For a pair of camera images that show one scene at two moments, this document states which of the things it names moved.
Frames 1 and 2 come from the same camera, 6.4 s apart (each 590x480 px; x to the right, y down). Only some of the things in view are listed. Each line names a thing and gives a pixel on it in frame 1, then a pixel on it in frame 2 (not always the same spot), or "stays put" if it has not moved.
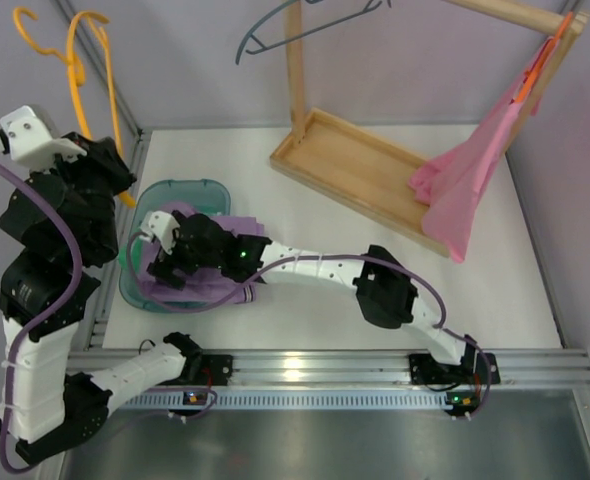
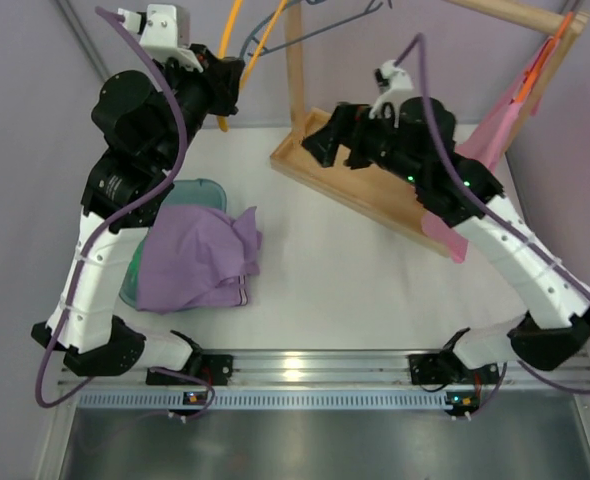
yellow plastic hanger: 71,60 → 222,121
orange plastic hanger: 542,59 stays put
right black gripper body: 179,248 → 351,138
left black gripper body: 107,163 → 223,84
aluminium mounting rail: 391,370 stays put
